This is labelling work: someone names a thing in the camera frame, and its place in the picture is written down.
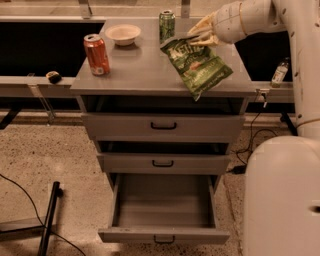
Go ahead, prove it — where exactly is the black metal floor stand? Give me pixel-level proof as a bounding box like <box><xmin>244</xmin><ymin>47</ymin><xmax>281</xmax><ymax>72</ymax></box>
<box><xmin>0</xmin><ymin>181</ymin><xmax>63</xmax><ymax>256</ymax></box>

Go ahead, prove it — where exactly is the black floor cable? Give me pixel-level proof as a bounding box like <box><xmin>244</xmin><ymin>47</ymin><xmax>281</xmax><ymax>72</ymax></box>
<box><xmin>0</xmin><ymin>173</ymin><xmax>87</xmax><ymax>256</ymax></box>

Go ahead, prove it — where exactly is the grey drawer cabinet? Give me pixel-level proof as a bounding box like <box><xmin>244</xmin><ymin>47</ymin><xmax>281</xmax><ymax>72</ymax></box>
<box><xmin>70</xmin><ymin>17</ymin><xmax>257</xmax><ymax>245</ymax></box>

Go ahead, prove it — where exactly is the green jalapeno chip bag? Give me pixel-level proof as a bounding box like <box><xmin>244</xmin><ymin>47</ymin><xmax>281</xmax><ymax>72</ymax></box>
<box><xmin>160</xmin><ymin>38</ymin><xmax>233</xmax><ymax>101</ymax></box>

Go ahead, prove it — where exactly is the grey middle drawer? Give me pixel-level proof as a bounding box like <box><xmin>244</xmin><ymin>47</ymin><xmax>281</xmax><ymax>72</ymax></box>
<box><xmin>97</xmin><ymin>153</ymin><xmax>230</xmax><ymax>175</ymax></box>

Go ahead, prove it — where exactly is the grey top drawer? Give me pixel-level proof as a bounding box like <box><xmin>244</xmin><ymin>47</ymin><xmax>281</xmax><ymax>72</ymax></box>
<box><xmin>82</xmin><ymin>113</ymin><xmax>244</xmax><ymax>143</ymax></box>

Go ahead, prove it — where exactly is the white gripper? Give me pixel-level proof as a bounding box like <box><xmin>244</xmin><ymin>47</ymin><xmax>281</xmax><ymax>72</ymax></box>
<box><xmin>187</xmin><ymin>2</ymin><xmax>243</xmax><ymax>46</ymax></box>

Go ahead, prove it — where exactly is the grey drawer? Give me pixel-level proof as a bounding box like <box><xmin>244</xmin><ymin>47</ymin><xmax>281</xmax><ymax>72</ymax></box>
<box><xmin>82</xmin><ymin>113</ymin><xmax>244</xmax><ymax>143</ymax></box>
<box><xmin>97</xmin><ymin>153</ymin><xmax>230</xmax><ymax>175</ymax></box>
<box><xmin>98</xmin><ymin>174</ymin><xmax>229</xmax><ymax>244</ymax></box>

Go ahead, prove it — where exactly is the white paper bowl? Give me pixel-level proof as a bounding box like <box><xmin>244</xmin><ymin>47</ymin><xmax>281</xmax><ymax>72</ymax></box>
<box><xmin>105</xmin><ymin>24</ymin><xmax>141</xmax><ymax>46</ymax></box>

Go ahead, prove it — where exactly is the green soda can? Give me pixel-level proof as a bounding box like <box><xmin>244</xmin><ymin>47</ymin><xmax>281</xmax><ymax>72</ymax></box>
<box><xmin>159</xmin><ymin>10</ymin><xmax>175</xmax><ymax>43</ymax></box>

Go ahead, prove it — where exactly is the small black round object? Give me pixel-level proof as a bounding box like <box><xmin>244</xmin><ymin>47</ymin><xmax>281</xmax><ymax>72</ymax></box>
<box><xmin>46</xmin><ymin>71</ymin><xmax>62</xmax><ymax>84</ymax></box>

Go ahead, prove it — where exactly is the orange soda can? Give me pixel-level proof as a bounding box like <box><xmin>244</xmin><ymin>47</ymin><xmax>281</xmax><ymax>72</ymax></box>
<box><xmin>83</xmin><ymin>34</ymin><xmax>110</xmax><ymax>76</ymax></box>

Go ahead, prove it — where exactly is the black wheeled table leg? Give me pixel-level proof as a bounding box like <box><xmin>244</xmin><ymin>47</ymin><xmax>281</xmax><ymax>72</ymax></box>
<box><xmin>280</xmin><ymin>112</ymin><xmax>298</xmax><ymax>136</ymax></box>

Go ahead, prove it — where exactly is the black power adapter cable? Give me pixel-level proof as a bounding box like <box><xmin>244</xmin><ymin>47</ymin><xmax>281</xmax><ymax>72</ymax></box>
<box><xmin>226</xmin><ymin>93</ymin><xmax>278</xmax><ymax>175</ymax></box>

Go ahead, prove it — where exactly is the grey bottom drawer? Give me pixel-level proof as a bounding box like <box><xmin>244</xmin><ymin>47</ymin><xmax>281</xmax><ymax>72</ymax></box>
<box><xmin>98</xmin><ymin>174</ymin><xmax>229</xmax><ymax>244</ymax></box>

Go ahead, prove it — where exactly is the clear bottle green label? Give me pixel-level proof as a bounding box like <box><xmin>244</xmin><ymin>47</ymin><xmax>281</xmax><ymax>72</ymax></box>
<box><xmin>271</xmin><ymin>57</ymin><xmax>290</xmax><ymax>88</ymax></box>

